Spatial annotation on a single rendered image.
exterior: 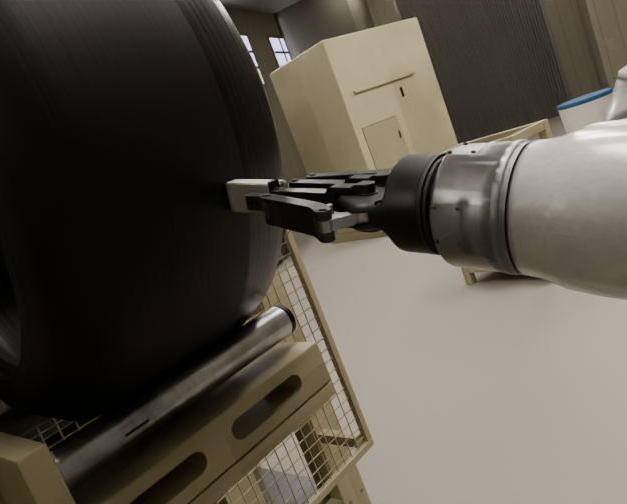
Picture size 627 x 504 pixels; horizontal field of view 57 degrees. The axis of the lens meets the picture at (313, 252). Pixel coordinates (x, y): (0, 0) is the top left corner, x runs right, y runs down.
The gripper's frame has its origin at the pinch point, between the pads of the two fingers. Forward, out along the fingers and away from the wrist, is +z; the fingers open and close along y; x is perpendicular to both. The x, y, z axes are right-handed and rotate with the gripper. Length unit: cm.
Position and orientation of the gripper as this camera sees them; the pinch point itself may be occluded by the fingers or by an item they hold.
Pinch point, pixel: (257, 196)
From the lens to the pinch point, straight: 55.3
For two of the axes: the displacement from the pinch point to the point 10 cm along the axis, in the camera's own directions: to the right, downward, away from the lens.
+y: -6.2, 3.7, -6.9
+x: 1.7, 9.2, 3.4
